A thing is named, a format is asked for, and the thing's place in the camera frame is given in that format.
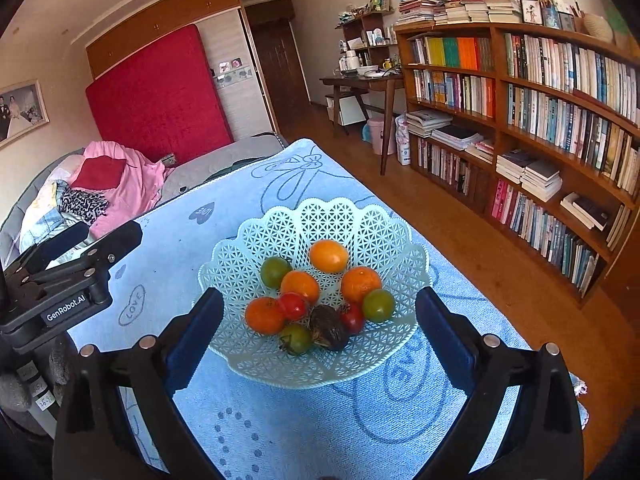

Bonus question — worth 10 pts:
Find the green tomato back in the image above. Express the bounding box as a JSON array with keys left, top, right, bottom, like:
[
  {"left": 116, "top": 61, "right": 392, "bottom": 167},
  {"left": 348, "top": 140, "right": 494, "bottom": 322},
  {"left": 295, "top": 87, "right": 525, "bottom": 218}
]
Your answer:
[{"left": 260, "top": 257, "right": 293, "bottom": 289}]

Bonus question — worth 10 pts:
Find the small orange fruit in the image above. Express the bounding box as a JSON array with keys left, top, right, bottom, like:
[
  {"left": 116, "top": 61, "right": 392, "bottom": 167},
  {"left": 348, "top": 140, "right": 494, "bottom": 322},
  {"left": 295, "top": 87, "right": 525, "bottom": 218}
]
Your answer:
[{"left": 244, "top": 297, "right": 286, "bottom": 336}]

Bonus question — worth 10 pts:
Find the red tomato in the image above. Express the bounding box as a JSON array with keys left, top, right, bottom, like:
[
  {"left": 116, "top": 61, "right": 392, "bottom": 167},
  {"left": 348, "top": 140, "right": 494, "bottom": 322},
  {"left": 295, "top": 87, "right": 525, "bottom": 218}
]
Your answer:
[
  {"left": 337, "top": 304, "right": 364, "bottom": 336},
  {"left": 278, "top": 292, "right": 309, "bottom": 322}
]

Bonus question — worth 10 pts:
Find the yellow-green tomato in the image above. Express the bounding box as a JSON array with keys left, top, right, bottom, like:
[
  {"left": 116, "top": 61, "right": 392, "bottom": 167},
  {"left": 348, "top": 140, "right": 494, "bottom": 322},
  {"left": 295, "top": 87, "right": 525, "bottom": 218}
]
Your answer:
[{"left": 361, "top": 289, "right": 396, "bottom": 323}]

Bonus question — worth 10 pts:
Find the green tomato with stem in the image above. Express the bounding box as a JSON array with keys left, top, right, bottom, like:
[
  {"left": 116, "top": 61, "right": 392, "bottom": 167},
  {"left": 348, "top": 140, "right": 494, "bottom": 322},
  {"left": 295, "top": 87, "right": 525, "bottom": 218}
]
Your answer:
[{"left": 279, "top": 323, "right": 314, "bottom": 356}]

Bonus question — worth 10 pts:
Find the dark brown passion fruit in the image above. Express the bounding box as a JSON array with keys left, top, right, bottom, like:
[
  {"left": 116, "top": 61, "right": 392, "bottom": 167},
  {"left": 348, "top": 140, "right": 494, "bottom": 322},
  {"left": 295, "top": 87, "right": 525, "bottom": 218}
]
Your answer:
[{"left": 309, "top": 304, "right": 349, "bottom": 351}]

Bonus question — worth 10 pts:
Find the orange tangerine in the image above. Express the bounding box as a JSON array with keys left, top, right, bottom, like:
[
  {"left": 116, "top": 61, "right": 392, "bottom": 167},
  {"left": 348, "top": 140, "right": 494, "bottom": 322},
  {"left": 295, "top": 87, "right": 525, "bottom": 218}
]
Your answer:
[{"left": 341, "top": 266, "right": 382, "bottom": 304}]

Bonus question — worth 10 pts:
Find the black white patterned cloth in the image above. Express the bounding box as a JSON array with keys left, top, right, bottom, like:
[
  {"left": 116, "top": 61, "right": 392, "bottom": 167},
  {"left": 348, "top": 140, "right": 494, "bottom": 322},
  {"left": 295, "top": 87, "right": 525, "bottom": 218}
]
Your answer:
[{"left": 55, "top": 181, "right": 111, "bottom": 226}]

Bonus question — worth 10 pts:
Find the pink blanket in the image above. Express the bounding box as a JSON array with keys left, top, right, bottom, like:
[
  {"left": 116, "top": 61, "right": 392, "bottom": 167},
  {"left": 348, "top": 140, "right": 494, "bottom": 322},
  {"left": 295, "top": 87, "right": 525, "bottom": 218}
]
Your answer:
[{"left": 68, "top": 141, "right": 167, "bottom": 238}]

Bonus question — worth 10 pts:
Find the grey bed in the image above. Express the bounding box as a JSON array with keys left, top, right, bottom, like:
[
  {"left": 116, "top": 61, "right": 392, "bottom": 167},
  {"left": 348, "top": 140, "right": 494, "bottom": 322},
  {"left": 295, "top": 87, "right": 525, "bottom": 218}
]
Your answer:
[{"left": 1, "top": 132, "right": 288, "bottom": 266}]

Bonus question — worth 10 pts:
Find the framed wedding photo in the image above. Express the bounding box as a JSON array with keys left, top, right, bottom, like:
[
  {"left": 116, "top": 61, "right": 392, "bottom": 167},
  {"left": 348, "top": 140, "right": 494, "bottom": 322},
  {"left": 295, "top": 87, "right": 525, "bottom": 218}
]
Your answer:
[{"left": 1, "top": 79, "right": 50, "bottom": 148}]

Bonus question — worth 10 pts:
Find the orange fruit in basket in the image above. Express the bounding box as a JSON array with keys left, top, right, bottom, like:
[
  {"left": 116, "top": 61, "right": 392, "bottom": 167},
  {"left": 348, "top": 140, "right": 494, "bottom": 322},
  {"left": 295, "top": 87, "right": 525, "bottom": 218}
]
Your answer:
[{"left": 280, "top": 270, "right": 321, "bottom": 306}]

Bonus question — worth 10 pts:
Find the yellow-orange fruit in basket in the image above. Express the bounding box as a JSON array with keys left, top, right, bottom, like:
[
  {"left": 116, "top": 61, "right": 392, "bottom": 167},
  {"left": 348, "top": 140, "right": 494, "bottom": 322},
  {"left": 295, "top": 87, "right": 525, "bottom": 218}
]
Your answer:
[{"left": 309, "top": 240, "right": 349, "bottom": 274}]

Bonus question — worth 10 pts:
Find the white lattice fruit basket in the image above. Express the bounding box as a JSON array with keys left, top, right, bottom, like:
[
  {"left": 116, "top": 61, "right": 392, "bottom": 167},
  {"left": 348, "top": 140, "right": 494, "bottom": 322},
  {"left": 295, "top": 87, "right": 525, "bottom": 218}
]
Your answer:
[{"left": 198, "top": 197, "right": 431, "bottom": 389}]

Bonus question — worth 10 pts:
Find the dark wooden door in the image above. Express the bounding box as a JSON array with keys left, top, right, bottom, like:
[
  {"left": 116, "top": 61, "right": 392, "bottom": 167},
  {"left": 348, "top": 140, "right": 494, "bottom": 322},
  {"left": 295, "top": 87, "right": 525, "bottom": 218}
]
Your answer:
[{"left": 245, "top": 0, "right": 309, "bottom": 132}]

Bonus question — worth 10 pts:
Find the white storage box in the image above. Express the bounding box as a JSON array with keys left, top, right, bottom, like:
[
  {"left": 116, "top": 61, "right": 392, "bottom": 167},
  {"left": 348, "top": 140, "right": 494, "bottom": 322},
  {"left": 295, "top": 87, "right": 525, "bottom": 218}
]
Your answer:
[{"left": 326, "top": 93, "right": 367, "bottom": 126}]

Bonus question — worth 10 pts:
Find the wooden bookshelf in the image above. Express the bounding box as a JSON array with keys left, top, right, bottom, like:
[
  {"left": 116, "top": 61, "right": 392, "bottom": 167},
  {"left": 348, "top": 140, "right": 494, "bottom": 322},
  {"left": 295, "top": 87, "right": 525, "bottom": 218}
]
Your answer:
[{"left": 397, "top": 24, "right": 639, "bottom": 315}]

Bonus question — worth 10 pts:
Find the pink waste bin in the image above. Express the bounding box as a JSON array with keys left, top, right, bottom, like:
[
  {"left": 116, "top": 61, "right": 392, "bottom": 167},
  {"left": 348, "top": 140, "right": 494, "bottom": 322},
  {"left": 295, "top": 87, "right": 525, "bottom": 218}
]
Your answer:
[{"left": 362, "top": 118, "right": 395, "bottom": 155}]

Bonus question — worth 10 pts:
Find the wooden desk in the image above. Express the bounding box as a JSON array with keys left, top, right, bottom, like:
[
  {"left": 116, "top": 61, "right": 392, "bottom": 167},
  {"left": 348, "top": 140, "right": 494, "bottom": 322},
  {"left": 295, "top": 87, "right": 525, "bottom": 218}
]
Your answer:
[{"left": 320, "top": 75, "right": 404, "bottom": 176}]

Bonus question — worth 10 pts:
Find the small wooden shelf unit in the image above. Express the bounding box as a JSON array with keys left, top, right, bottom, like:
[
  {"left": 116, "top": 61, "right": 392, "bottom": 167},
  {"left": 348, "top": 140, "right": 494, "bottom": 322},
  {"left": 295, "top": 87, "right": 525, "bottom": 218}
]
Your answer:
[{"left": 336, "top": 0, "right": 397, "bottom": 77}]

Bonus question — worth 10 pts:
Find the red mattress against wall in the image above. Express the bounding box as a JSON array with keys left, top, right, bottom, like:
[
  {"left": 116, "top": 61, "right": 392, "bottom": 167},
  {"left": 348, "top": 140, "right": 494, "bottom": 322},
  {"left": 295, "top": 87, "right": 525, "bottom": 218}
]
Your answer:
[{"left": 86, "top": 25, "right": 233, "bottom": 165}]

